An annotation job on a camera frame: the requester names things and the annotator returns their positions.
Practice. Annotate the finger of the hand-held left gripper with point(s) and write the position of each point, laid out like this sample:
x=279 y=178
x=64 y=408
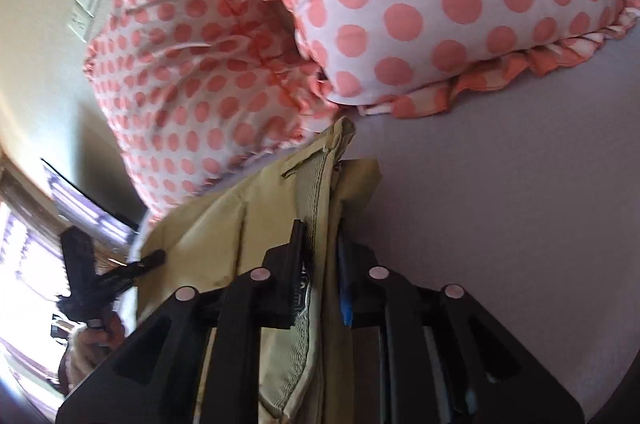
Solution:
x=140 y=265

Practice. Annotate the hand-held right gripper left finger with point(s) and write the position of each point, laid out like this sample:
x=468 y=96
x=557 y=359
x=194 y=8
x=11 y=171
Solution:
x=289 y=284

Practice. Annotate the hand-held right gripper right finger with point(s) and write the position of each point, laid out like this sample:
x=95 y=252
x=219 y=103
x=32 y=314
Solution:
x=346 y=304

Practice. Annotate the khaki pants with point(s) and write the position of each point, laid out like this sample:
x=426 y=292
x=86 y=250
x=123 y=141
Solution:
x=225 y=224

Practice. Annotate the person's left hand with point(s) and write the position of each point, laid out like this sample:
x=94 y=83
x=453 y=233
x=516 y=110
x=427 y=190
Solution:
x=107 y=339

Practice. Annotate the bright window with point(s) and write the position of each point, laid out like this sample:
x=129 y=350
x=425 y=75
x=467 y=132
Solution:
x=20 y=264

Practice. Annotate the black flat screen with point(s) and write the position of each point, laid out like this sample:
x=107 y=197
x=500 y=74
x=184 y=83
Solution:
x=85 y=204

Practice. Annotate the lavender bed sheet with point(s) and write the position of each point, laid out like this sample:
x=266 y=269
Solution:
x=475 y=204

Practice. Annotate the large pink polka dot pillow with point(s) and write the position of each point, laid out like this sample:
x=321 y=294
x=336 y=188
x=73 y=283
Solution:
x=425 y=4

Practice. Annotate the white wall light switch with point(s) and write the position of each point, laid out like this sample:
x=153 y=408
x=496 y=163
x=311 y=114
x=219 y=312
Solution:
x=85 y=7

